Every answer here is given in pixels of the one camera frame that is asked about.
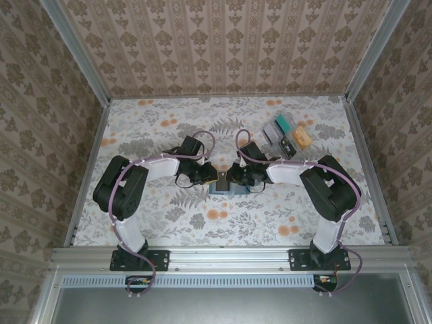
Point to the dark grey credit card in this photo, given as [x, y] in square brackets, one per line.
[223, 186]

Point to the teal leather card holder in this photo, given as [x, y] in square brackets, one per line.
[241, 191]

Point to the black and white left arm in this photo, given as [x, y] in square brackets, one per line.
[158, 168]

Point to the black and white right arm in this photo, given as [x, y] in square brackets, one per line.
[287, 173]

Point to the black credit card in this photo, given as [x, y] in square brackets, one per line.
[287, 147]

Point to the teal credit card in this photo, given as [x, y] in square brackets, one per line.
[283, 124]

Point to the orange credit card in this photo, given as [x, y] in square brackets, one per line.
[301, 138]

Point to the clear acrylic card organizer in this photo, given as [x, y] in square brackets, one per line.
[297, 123]

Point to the small controller board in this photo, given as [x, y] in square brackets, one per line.
[324, 280]
[138, 281]

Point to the grey metal panel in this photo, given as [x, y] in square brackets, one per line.
[219, 307]

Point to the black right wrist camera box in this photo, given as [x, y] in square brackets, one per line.
[251, 151]

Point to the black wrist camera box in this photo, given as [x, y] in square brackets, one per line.
[192, 146]
[251, 151]

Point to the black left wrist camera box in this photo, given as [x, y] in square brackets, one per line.
[192, 146]

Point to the aluminium front rail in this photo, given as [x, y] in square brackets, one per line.
[229, 258]

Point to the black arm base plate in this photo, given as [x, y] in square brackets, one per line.
[162, 260]
[298, 260]

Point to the aluminium side rail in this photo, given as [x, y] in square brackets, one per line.
[88, 168]
[370, 168]

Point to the aluminium frame post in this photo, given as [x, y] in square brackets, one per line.
[374, 50]
[81, 54]

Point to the aluminium frame bar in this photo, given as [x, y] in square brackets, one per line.
[413, 297]
[47, 297]

